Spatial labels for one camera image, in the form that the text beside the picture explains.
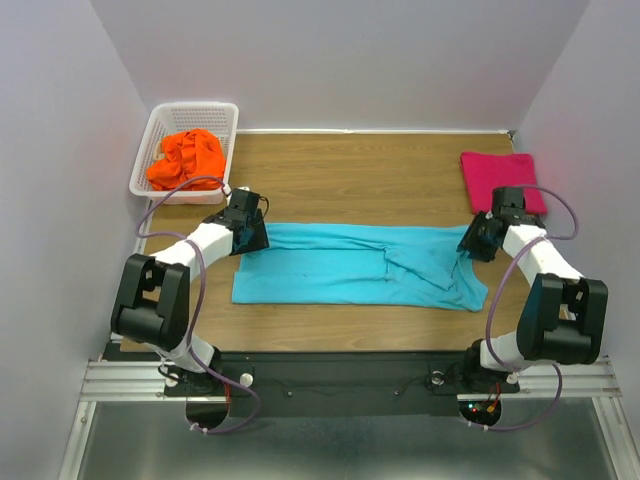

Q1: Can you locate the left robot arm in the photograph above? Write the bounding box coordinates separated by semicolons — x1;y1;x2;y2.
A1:
111;188;269;394

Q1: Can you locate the white plastic laundry basket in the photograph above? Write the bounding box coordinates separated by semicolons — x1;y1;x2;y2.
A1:
129;101;239;205

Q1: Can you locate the cyan blue t-shirt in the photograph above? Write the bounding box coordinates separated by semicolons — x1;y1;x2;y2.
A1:
232;223;488;312

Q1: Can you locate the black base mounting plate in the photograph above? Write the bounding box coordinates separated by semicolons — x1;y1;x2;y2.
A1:
160;351;519;418

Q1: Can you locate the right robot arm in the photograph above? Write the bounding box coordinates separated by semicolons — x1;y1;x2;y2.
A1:
457;185;608;390

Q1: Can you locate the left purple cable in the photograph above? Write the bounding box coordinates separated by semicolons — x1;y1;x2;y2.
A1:
135;174;262;435

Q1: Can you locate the folded magenta t-shirt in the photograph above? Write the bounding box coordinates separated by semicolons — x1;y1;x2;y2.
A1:
460;151;537;214

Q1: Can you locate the orange t-shirt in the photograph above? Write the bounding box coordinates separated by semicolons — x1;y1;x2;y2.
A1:
146;129;226;191

